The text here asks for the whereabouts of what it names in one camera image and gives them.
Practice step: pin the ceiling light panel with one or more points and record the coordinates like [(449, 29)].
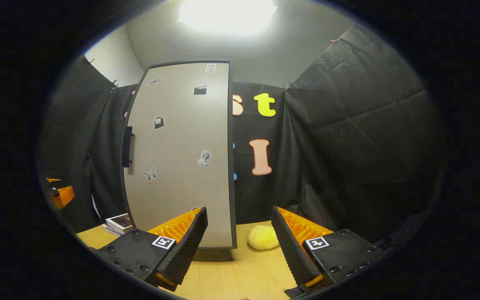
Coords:
[(227, 14)]

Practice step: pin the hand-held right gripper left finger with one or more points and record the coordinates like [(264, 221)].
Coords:
[(186, 254)]

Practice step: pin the grey cabinet door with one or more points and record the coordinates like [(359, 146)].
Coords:
[(181, 166)]

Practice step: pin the black backdrop cloth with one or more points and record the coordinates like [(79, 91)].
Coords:
[(348, 146)]

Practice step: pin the plain white book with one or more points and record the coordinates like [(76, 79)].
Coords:
[(108, 233)]

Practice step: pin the grey cabinet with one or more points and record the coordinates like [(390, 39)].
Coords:
[(232, 166)]

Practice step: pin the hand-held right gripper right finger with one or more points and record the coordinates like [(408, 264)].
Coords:
[(292, 250)]

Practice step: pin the yellow plush toy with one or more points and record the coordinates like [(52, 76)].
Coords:
[(261, 238)]

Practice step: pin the dark blue book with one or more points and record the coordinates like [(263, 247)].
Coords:
[(111, 228)]

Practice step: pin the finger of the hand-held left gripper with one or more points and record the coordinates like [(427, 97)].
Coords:
[(66, 195)]

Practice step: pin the white book with portrait cover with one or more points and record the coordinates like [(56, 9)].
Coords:
[(120, 222)]

